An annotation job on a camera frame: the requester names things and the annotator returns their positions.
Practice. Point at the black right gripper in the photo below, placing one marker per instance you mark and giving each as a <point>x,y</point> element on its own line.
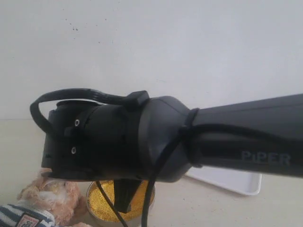
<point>124,192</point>

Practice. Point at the plush teddy bear striped sweater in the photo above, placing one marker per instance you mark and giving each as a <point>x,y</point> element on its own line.
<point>46,202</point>

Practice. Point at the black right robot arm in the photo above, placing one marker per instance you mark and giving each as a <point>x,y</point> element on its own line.
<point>94,136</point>

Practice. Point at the white rectangular plastic tray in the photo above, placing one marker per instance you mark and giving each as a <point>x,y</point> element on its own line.
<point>244,183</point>

